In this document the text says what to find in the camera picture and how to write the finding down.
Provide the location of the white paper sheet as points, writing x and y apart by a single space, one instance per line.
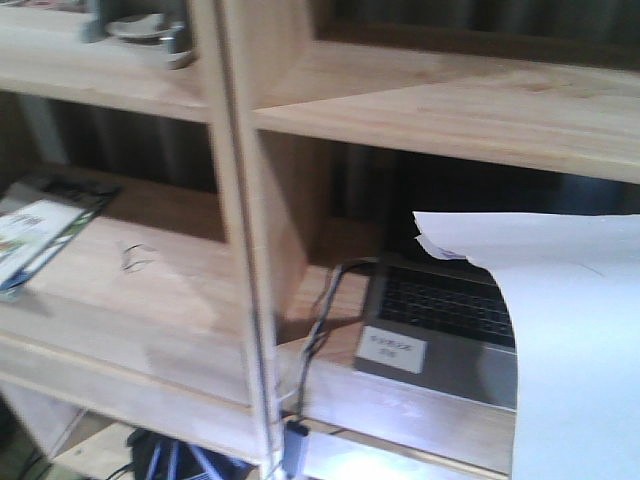
571 287

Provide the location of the wooden shelf unit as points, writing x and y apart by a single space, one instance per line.
180 311

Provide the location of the white label left sticker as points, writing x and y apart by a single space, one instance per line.
392 349

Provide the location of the grey laptop black keyboard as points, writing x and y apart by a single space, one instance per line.
458 309

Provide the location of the metal cup on shelf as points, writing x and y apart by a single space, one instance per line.
177 37

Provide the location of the grey bowl on shelf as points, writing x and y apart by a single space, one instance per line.
139 27

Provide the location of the magazine on shelf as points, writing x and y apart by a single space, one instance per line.
40 214

